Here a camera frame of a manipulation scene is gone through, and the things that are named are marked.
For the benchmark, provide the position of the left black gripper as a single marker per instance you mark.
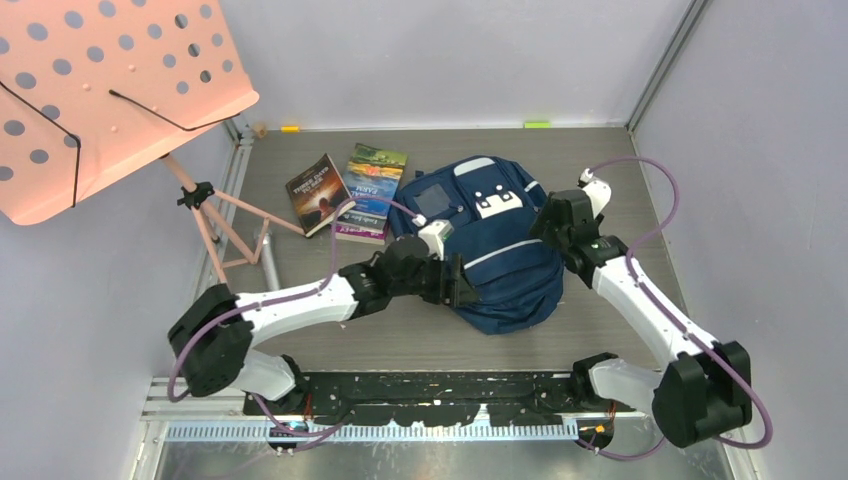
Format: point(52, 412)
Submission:
point(451, 291)

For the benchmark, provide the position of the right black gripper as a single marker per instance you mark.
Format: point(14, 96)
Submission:
point(540, 221)

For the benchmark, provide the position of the navy blue student backpack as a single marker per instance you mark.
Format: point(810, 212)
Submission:
point(491, 204)

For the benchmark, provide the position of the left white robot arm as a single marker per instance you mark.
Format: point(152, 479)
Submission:
point(215, 340)

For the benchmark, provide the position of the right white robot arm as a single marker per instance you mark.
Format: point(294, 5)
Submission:
point(701, 390)

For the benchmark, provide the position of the purple spine book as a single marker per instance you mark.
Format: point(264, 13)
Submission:
point(354, 234)

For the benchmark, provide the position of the blue Animal Farm book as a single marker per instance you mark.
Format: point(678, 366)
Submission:
point(372, 173)

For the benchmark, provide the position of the dark Three Days book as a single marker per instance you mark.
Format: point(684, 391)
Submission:
point(317, 194)

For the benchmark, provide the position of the pink perforated music stand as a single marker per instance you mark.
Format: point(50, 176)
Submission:
point(93, 91)

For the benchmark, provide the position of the black mounting base plate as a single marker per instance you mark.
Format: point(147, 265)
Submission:
point(438, 399)

